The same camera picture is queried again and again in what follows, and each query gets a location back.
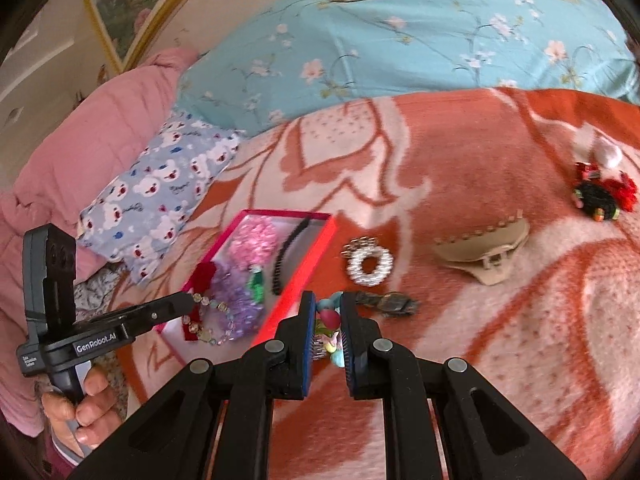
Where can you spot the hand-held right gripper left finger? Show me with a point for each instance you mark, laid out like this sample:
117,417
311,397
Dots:
305,340

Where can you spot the orange and white blanket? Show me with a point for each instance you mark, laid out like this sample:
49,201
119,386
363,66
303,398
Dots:
500,360

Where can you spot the red snap hair clip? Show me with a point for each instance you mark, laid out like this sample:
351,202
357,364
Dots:
586,170

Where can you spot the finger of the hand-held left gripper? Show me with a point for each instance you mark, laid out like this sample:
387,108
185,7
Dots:
160,310

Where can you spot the white pearl scrunchie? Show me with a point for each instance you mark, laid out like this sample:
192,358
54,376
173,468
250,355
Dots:
352,265

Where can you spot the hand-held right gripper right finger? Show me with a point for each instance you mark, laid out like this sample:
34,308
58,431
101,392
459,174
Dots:
350,345

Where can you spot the white pompom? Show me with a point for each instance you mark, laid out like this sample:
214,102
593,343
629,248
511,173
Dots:
607,152

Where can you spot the beige claw hair clip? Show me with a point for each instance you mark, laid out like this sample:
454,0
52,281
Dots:
480,255

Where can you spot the pink ruffled scrunchie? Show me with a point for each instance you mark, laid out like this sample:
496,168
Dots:
252,240

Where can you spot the red cardboard box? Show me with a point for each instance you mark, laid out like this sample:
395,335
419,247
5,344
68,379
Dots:
320,245

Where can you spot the dark metal hair clip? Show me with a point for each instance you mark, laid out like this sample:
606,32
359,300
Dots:
395,305

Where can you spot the red velvet bow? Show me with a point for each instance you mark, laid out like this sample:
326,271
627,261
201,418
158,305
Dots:
200,277

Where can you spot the purple ruffled scrunchie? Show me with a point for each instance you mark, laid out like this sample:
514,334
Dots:
235,300

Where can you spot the pink quilt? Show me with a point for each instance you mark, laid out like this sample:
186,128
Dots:
75,145

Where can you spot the grey floral cloth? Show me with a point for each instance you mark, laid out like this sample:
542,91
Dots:
100,295

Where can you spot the person's left hand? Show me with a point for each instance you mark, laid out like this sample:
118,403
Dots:
95,410

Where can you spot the black rhinestone hair comb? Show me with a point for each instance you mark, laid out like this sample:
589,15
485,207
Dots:
286,255

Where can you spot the gold framed painting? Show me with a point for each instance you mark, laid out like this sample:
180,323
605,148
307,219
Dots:
135,5

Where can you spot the bear print pillow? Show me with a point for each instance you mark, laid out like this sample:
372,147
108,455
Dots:
160,185

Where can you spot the blue floral quilt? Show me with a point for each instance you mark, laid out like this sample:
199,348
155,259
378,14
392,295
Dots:
425,45

